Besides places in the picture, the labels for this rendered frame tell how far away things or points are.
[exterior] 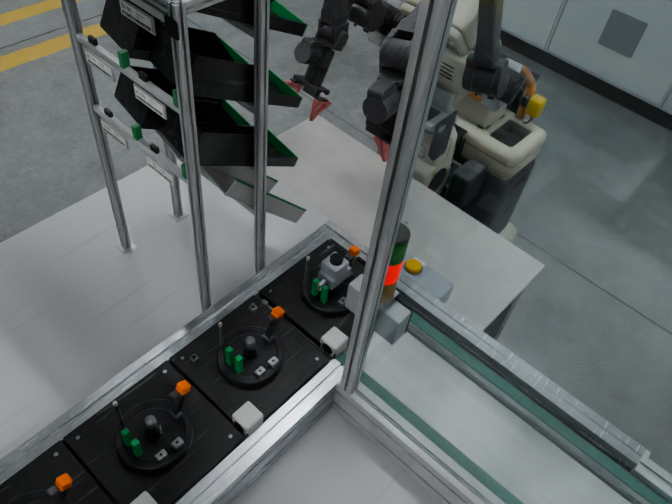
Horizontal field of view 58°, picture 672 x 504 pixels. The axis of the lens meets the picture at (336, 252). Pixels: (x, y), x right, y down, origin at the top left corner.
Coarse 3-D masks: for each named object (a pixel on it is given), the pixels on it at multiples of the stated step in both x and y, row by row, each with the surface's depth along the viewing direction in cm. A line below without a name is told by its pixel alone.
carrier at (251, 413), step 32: (224, 320) 135; (256, 320) 136; (192, 352) 129; (224, 352) 128; (256, 352) 127; (288, 352) 131; (320, 352) 132; (192, 384) 126; (224, 384) 125; (256, 384) 124; (288, 384) 126; (256, 416) 119
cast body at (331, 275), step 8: (328, 256) 135; (336, 256) 134; (328, 264) 134; (336, 264) 133; (344, 264) 134; (320, 272) 136; (328, 272) 135; (336, 272) 133; (344, 272) 136; (320, 280) 138; (328, 280) 135; (336, 280) 135; (320, 288) 136
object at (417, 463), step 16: (304, 336) 138; (336, 384) 129; (336, 400) 133; (352, 400) 127; (352, 416) 132; (368, 416) 126; (368, 432) 131; (384, 432) 126; (400, 432) 123; (384, 448) 129; (400, 448) 124; (416, 448) 121; (400, 464) 128; (416, 464) 123; (432, 464) 119; (416, 480) 127; (432, 480) 122; (448, 480) 117; (448, 496) 121; (464, 496) 116
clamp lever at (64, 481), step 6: (66, 474) 101; (60, 480) 100; (66, 480) 100; (72, 480) 100; (54, 486) 100; (60, 486) 99; (66, 486) 100; (48, 492) 99; (54, 492) 99; (60, 492) 101; (66, 492) 101; (60, 498) 101
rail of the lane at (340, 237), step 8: (328, 224) 159; (328, 232) 157; (336, 232) 158; (344, 232) 158; (336, 240) 156; (344, 240) 157; (352, 240) 156; (344, 248) 154; (360, 248) 155; (368, 248) 155; (360, 256) 153
